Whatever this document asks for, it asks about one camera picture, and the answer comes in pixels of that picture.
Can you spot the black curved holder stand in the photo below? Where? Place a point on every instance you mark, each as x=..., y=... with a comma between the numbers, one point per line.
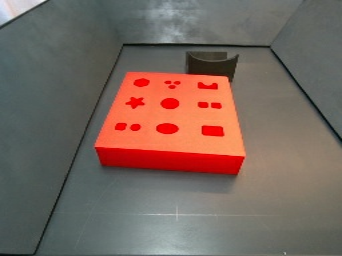
x=211, y=63

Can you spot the red shape-sorting board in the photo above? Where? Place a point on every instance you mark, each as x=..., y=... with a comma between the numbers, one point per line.
x=174, y=122

